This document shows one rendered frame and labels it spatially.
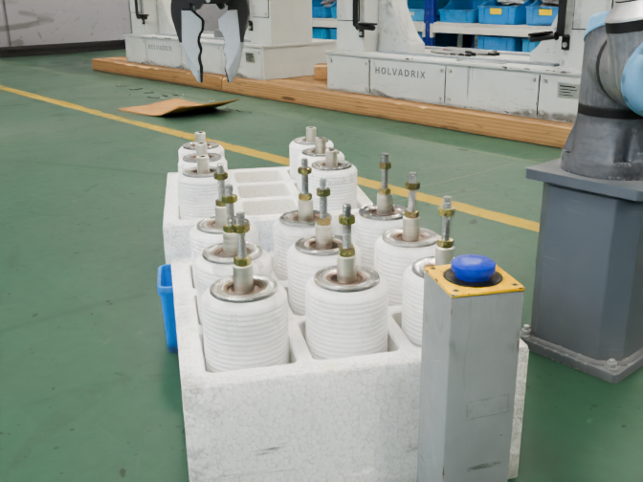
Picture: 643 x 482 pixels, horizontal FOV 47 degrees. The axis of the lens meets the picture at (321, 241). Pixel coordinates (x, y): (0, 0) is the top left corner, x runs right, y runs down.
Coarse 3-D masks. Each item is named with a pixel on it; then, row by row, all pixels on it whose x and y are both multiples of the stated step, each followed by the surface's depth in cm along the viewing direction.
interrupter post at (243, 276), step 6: (252, 264) 80; (234, 270) 80; (240, 270) 80; (246, 270) 80; (252, 270) 80; (234, 276) 80; (240, 276) 80; (246, 276) 80; (252, 276) 81; (234, 282) 81; (240, 282) 80; (246, 282) 80; (252, 282) 81; (234, 288) 81; (240, 288) 80; (246, 288) 80; (252, 288) 81
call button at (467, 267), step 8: (456, 256) 68; (464, 256) 68; (472, 256) 68; (480, 256) 68; (456, 264) 66; (464, 264) 66; (472, 264) 66; (480, 264) 66; (488, 264) 66; (456, 272) 66; (464, 272) 66; (472, 272) 65; (480, 272) 65; (488, 272) 66; (464, 280) 66; (472, 280) 66; (480, 280) 66
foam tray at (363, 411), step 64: (192, 320) 90; (192, 384) 76; (256, 384) 77; (320, 384) 79; (384, 384) 80; (192, 448) 78; (256, 448) 79; (320, 448) 81; (384, 448) 83; (512, 448) 87
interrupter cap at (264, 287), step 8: (216, 280) 83; (224, 280) 83; (232, 280) 83; (256, 280) 83; (264, 280) 83; (272, 280) 83; (216, 288) 81; (224, 288) 81; (232, 288) 82; (256, 288) 82; (264, 288) 81; (272, 288) 81; (216, 296) 79; (224, 296) 79; (232, 296) 79; (240, 296) 79; (248, 296) 79; (256, 296) 78; (264, 296) 79
